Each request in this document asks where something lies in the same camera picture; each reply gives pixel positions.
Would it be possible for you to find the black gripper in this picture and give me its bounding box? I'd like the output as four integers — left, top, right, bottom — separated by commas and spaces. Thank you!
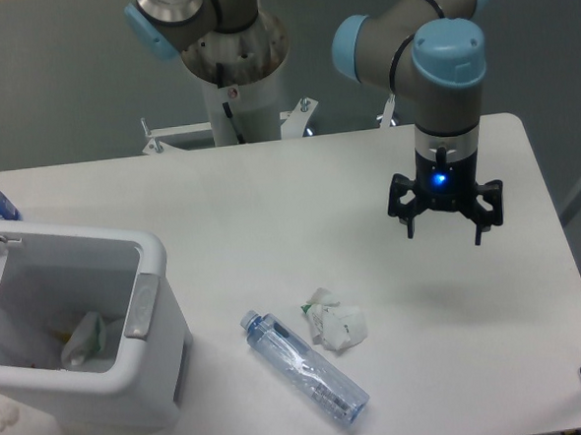
387, 131, 504, 245

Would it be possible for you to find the white paper trash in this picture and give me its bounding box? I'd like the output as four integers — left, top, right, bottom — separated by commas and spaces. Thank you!
301, 287, 368, 351

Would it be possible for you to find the clear plastic water bottle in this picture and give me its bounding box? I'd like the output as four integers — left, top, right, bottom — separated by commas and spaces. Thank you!
239, 310, 369, 428

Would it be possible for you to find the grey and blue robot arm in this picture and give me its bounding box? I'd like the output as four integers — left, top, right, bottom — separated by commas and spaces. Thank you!
124, 0, 504, 233

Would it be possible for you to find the white trash can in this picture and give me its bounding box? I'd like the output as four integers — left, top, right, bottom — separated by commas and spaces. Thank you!
0, 220, 191, 427

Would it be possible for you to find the crumpled wrapper inside bin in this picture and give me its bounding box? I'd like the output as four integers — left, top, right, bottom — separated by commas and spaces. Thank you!
46, 311, 124, 373

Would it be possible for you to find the white pedestal base frame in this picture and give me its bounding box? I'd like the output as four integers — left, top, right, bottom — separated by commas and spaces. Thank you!
138, 91, 399, 156

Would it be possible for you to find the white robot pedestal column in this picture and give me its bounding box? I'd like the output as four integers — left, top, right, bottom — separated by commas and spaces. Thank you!
181, 10, 290, 147

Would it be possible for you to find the black cable on pedestal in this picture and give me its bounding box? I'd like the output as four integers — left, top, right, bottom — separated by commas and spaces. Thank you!
214, 60, 247, 147

